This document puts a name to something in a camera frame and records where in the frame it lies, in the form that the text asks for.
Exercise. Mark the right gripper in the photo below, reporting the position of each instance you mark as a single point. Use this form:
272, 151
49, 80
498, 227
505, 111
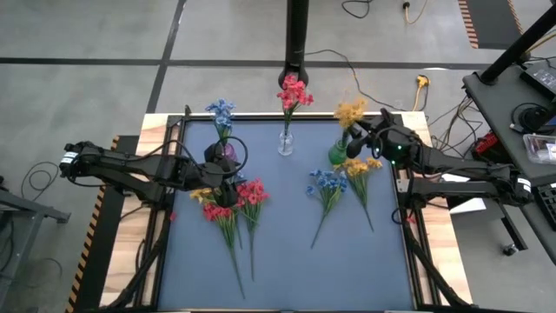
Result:
393, 139

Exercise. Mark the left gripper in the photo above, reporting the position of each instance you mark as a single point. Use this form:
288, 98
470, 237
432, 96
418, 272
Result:
217, 167

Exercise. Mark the red artificial flower bunch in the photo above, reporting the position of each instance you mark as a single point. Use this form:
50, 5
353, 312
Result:
253, 193
293, 93
217, 213

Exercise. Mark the yellow artificial flower bunch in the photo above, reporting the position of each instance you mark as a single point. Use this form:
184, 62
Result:
349, 114
200, 194
358, 167

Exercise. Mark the blue artificial flower bunch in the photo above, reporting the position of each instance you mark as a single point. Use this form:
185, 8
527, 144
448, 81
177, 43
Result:
328, 180
222, 113

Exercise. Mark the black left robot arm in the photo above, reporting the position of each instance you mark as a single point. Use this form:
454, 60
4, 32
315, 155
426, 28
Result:
130, 167

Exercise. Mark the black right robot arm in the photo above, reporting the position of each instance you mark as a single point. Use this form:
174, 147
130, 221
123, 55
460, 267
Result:
460, 167

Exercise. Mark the green glass vase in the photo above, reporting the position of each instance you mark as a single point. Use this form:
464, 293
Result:
336, 154

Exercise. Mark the purple glass vase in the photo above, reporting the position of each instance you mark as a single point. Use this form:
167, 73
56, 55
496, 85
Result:
230, 153

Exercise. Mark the clear glass vase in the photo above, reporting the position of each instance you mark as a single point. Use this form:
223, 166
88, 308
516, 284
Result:
285, 145

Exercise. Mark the fallen red flower head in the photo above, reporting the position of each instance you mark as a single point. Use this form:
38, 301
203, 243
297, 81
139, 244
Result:
410, 219
173, 216

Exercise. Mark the yellow power plug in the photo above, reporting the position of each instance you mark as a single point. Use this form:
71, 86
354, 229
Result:
422, 81

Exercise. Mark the black vertical pole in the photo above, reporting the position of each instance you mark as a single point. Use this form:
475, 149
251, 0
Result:
297, 35

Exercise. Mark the white paper sheet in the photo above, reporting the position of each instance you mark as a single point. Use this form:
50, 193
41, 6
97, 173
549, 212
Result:
467, 204

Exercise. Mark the red device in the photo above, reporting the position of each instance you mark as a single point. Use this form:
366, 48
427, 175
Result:
487, 143

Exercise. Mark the dark grey desk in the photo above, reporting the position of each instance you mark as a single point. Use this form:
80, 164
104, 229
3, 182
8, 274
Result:
495, 100

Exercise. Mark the hazard-striped black beam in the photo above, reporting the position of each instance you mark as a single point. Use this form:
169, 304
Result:
97, 243

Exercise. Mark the black round puck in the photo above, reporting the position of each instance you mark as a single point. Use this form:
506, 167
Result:
532, 118

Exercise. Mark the striped floor mat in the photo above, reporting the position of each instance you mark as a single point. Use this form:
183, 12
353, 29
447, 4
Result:
491, 21

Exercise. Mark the black slanted pole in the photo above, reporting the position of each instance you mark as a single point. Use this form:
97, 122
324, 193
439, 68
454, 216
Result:
517, 48

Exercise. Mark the clear plastic container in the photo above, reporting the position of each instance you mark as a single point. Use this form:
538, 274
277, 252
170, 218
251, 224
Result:
540, 148

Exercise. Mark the black caster wheel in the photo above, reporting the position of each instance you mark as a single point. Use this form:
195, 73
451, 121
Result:
509, 250

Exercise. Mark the black keypad device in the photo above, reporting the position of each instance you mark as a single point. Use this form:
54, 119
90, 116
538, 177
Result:
543, 78

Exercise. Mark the black keyboard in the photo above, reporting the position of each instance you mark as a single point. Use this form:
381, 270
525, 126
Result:
548, 204

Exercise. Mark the grey metal stand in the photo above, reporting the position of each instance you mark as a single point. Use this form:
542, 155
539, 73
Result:
26, 211

